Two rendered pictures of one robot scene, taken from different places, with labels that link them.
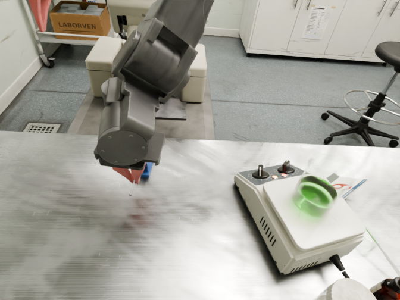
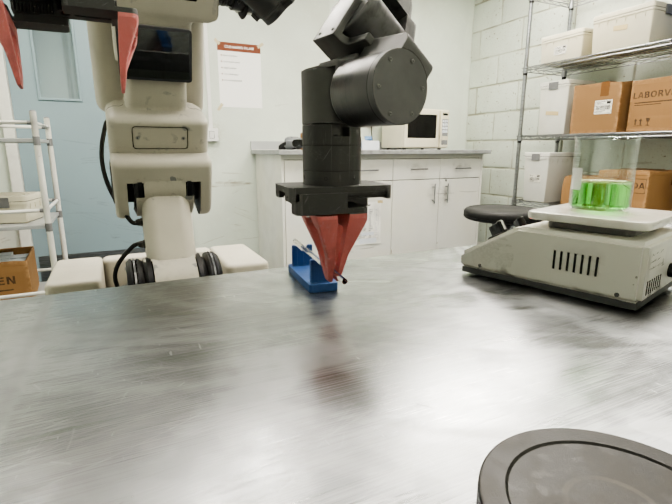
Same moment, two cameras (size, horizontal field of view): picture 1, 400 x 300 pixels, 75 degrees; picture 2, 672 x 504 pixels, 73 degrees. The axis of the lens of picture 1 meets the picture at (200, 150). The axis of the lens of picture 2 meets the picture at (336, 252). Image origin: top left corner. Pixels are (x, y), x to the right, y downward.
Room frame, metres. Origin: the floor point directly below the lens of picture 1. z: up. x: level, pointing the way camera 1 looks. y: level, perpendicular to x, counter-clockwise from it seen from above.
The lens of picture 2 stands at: (-0.12, 0.26, 0.90)
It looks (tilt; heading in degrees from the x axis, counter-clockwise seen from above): 13 degrees down; 341
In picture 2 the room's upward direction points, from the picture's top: straight up
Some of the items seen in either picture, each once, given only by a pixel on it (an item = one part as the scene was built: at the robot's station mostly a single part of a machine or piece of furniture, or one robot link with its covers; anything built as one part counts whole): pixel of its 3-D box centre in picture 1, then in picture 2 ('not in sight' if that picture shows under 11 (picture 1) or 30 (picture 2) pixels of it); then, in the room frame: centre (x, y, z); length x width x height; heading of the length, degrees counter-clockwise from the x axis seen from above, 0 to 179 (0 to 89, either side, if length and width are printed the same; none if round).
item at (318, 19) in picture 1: (317, 22); (367, 222); (2.75, -0.97, 0.40); 0.24 x 0.01 x 0.30; 97
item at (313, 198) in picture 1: (321, 187); (603, 175); (0.25, -0.18, 0.88); 0.07 x 0.06 x 0.08; 117
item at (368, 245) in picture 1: (361, 235); not in sight; (0.25, -0.30, 0.76); 0.06 x 0.06 x 0.02
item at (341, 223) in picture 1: (311, 206); (602, 215); (0.25, -0.18, 0.83); 0.12 x 0.12 x 0.01; 22
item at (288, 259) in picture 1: (293, 208); (573, 249); (0.27, -0.17, 0.79); 0.22 x 0.13 x 0.08; 22
